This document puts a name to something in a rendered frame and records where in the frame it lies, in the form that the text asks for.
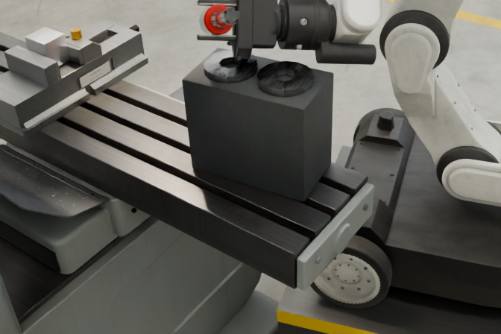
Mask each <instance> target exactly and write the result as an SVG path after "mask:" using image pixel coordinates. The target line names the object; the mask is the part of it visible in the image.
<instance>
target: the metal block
mask: <svg viewBox="0 0 501 334"><path fill-rule="evenodd" d="M25 41H26V43H27V47H28V50H30V51H33V52H36V53H38V54H41V55H43V56H45V57H48V58H50V59H52V60H56V61H57V62H58V66H60V65H62V64H64V63H66V62H67V61H69V60H70V58H69V52H68V48H67V44H66V38H65V35H64V34H62V33H60V32H58V31H54V30H52V29H50V28H47V27H44V28H41V29H39V30H38V31H35V32H33V33H32V34H29V35H27V36H26V37H25Z"/></svg>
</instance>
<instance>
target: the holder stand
mask: <svg viewBox="0 0 501 334"><path fill-rule="evenodd" d="M333 77H334V74H333V73H332V72H326V71H323V70H319V69H313V68H309V67H308V66H307V65H304V64H302V63H298V62H292V61H279V60H272V59H268V58H264V57H258V56H255V55H253V54H251V56H250V58H249V59H246V58H241V60H235V58H233V51H232V49H229V50H227V49H224V48H217V49H216V50H214V51H213V52H212V53H211V54H210V55H209V56H208V57H207V58H205V59H204V60H203V61H202V62H201V63H200V64H199V65H197V66H196V67H195V68H194V69H193V70H192V71H191V72H190V73H189V74H188V75H187V76H186V77H184V78H183V80H182V84H183V95H184V102H185V108H186V120H187V127H188V134H189V146H190V152H191V158H192V167H193V169H197V170H199V171H203V172H206V173H209V174H214V175H216V176H219V177H223V178H226V179H228V180H233V181H236V182H239V183H243V184H246V185H249V186H252V187H256V188H258V189H263V190H265V191H268V192H273V193H275V194H278V195H282V196H285V197H288V198H292V199H295V200H298V201H302V202H303V201H305V200H306V198H307V197H308V195H309V194H310V192H311V191H312V190H313V188H314V187H315V185H316V184H317V182H318V181H319V180H320V178H321V176H322V175H323V173H324V172H325V171H326V170H327V168H328V166H329V165H330V163H331V154H332V128H333Z"/></svg>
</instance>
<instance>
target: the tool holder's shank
mask: <svg viewBox="0 0 501 334"><path fill-rule="evenodd" d="M239 20H240V12H239V11H238V10H237V11H235V8H234V7H230V8H227V9H225V10H223V9H217V10H215V11H214V12H213V13H212V15H211V17H210V21H211V24H212V26H213V27H214V28H216V29H219V30H222V29H225V28H226V27H227V26H228V25H235V24H236V23H237V22H238V21H239Z"/></svg>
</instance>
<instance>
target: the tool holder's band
mask: <svg viewBox="0 0 501 334"><path fill-rule="evenodd" d="M227 8H228V7H226V6H224V5H222V4H216V5H213V6H212V7H210V8H209V9H208V10H207V11H206V13H205V14H204V24H205V27H206V28H207V30H208V31H209V32H210V33H212V34H216V35H221V34H225V33H227V32H228V31H229V30H230V29H231V28H232V27H233V25H228V26H227V27H226V28H225V29H222V30H219V29H216V28H214V27H213V26H212V24H211V21H210V17H211V15H212V13H213V12H214V11H215V10H217V9H223V10H225V9H227Z"/></svg>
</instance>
